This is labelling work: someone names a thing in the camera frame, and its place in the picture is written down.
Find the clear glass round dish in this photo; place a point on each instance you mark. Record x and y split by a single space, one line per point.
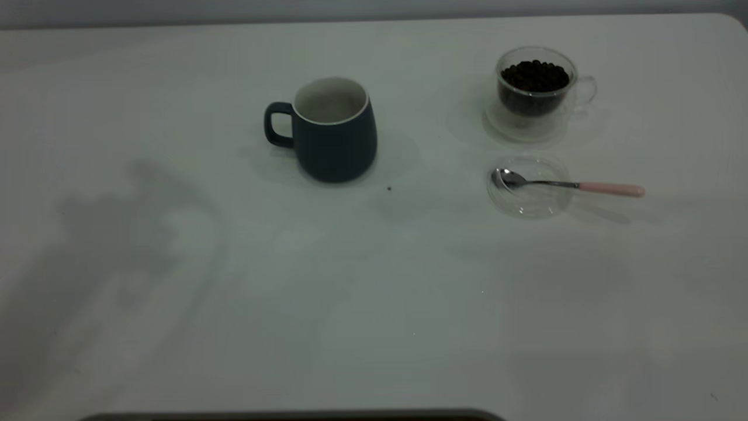
526 206

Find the dark coffee beans pile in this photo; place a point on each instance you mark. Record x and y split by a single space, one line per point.
534 82

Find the clear glass saucer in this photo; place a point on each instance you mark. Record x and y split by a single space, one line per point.
497 132

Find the dark blue ceramic mug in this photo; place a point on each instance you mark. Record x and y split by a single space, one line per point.
336 149

